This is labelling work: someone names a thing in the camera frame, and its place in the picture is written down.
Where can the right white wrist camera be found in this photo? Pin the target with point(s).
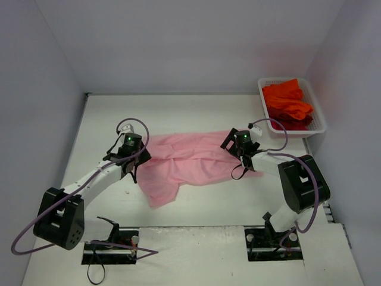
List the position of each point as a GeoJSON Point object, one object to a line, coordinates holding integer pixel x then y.
{"type": "Point", "coordinates": [255, 131]}

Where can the orange t shirt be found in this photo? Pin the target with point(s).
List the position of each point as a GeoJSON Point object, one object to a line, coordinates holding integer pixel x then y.
{"type": "Point", "coordinates": [285, 99]}

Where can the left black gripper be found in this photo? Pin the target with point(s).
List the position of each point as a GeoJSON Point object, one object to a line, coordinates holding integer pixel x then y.
{"type": "Point", "coordinates": [138, 161]}

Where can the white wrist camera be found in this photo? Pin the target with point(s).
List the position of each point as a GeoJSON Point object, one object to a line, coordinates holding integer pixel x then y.
{"type": "Point", "coordinates": [126, 128]}
{"type": "Point", "coordinates": [255, 131]}

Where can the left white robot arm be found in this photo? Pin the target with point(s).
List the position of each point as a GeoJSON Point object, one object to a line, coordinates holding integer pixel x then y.
{"type": "Point", "coordinates": [63, 223]}

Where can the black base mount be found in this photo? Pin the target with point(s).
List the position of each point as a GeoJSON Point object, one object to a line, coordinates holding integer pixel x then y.
{"type": "Point", "coordinates": [108, 255]}
{"type": "Point", "coordinates": [263, 245]}

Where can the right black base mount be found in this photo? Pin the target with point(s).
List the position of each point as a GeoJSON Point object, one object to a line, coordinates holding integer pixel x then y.
{"type": "Point", "coordinates": [263, 245]}

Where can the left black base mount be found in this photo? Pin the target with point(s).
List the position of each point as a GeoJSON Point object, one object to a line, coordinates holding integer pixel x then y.
{"type": "Point", "coordinates": [108, 255]}

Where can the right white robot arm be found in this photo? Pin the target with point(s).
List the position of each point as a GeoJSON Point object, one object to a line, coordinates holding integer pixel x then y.
{"type": "Point", "coordinates": [304, 187]}

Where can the pink t shirt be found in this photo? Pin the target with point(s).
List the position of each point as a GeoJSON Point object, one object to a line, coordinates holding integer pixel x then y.
{"type": "Point", "coordinates": [184, 159]}

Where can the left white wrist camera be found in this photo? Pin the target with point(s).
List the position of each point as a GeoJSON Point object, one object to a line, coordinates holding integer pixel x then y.
{"type": "Point", "coordinates": [126, 128]}

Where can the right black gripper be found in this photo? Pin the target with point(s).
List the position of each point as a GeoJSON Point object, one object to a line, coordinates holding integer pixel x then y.
{"type": "Point", "coordinates": [230, 142]}

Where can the dark red t shirt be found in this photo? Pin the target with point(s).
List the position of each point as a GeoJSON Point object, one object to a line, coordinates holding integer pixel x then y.
{"type": "Point", "coordinates": [291, 123]}

